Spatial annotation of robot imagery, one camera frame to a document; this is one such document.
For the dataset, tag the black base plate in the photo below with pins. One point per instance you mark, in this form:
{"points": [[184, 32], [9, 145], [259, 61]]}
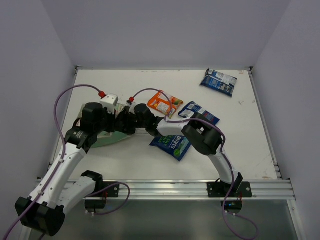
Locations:
{"points": [[108, 189], [216, 188]]}

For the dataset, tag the dark blue white snack packet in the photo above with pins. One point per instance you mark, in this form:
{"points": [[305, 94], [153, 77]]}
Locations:
{"points": [[192, 108]]}

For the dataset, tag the blue green crisps packet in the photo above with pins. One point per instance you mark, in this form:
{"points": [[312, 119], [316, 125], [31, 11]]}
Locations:
{"points": [[175, 145]]}

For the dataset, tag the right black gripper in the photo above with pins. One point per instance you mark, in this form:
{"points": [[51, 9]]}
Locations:
{"points": [[124, 116]]}

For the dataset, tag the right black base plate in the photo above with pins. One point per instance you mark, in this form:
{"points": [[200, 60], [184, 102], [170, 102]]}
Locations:
{"points": [[216, 188]]}

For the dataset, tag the orange snack packet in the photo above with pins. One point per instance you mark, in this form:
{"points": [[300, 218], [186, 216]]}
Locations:
{"points": [[165, 103]]}

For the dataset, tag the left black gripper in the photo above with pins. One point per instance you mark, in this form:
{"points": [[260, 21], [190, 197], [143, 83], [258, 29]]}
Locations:
{"points": [[114, 120]]}

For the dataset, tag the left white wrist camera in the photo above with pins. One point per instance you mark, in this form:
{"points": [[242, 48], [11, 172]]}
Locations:
{"points": [[110, 102]]}

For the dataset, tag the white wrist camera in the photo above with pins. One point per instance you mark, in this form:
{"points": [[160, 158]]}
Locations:
{"points": [[110, 102], [131, 102]]}

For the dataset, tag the aluminium mounting rail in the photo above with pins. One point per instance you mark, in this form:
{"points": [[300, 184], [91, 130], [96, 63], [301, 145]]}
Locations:
{"points": [[197, 190]]}

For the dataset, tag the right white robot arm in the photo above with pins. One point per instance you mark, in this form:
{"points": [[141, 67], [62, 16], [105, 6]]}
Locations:
{"points": [[206, 139]]}

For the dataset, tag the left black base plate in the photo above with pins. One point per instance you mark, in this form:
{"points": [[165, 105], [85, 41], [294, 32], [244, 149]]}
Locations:
{"points": [[108, 189]]}

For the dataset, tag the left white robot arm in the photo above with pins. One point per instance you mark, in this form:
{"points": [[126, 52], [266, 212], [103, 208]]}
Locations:
{"points": [[42, 210]]}

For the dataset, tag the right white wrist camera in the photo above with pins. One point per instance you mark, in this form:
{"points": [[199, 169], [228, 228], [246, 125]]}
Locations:
{"points": [[131, 102]]}

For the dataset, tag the green printed paper bag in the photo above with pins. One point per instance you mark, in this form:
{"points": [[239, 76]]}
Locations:
{"points": [[105, 138]]}

